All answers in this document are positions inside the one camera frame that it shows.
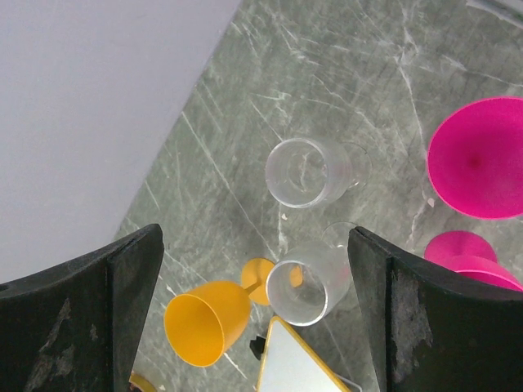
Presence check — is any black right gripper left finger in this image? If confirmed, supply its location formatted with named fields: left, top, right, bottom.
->
left=1, top=224, right=163, bottom=391

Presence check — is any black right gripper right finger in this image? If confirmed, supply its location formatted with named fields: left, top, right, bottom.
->
left=347, top=226, right=522, bottom=391

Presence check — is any pink wine glass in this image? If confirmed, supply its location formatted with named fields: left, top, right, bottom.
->
left=424, top=230, right=522, bottom=292
left=427, top=96, right=522, bottom=220

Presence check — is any yellow wine glass front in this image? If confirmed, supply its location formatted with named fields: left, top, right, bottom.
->
left=163, top=258, right=275, bottom=368

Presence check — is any clear wine glass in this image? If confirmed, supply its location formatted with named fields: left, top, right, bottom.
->
left=265, top=136, right=372, bottom=209
left=266, top=221, right=356, bottom=327

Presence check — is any gold wire wine glass rack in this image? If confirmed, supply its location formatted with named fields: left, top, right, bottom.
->
left=127, top=372, right=157, bottom=392

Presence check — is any white tablet yellow frame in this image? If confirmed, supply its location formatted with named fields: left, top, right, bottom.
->
left=256, top=316, right=350, bottom=392

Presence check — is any black wire tablet stand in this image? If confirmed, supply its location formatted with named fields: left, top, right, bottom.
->
left=249, top=335, right=266, bottom=361

